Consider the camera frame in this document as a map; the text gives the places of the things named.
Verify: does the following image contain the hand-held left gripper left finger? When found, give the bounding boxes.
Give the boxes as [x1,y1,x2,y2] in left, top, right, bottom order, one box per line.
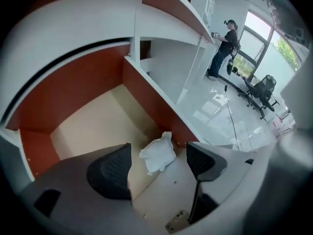
[86,142,133,201]

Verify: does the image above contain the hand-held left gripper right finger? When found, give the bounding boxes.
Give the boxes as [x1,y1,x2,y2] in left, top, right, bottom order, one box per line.
[186,141,228,225]

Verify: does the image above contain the white item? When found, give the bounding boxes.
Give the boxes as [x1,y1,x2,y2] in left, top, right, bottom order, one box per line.
[139,131,177,176]

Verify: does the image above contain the red-sided wooden drawer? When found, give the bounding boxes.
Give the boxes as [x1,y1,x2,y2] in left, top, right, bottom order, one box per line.
[4,42,204,233]

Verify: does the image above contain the red and white box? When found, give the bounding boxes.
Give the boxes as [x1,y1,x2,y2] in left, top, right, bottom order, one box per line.
[270,113,295,135]

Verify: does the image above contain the black office chair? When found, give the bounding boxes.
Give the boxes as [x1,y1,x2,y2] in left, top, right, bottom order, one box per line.
[238,74,281,120]

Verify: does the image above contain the large glass window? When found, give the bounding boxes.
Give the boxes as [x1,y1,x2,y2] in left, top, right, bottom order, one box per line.
[232,9,302,89]

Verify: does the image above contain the white cabinet with red top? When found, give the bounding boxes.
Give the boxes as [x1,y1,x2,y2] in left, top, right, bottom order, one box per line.
[0,0,216,181]

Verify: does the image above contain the black cable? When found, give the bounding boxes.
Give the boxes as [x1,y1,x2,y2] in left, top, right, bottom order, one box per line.
[223,73,242,152]

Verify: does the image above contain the tan metal bracket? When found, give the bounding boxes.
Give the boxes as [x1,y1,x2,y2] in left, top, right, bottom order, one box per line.
[164,209,190,234]

